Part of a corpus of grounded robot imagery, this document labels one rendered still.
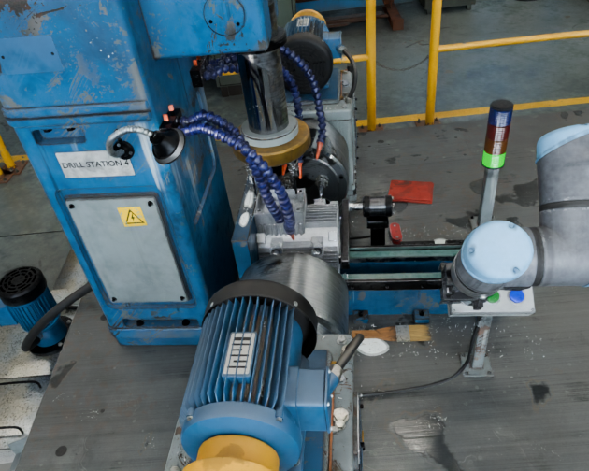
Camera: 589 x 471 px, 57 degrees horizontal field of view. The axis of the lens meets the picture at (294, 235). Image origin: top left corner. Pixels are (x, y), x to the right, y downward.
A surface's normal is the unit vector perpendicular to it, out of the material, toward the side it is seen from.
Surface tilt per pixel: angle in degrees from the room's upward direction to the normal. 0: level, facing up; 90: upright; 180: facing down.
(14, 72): 90
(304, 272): 17
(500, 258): 34
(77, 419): 0
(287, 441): 83
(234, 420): 70
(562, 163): 55
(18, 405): 0
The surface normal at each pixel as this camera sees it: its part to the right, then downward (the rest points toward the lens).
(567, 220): -0.59, -0.06
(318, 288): 0.44, -0.66
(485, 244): -0.22, -0.28
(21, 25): -0.07, 0.65
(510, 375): -0.11, -0.76
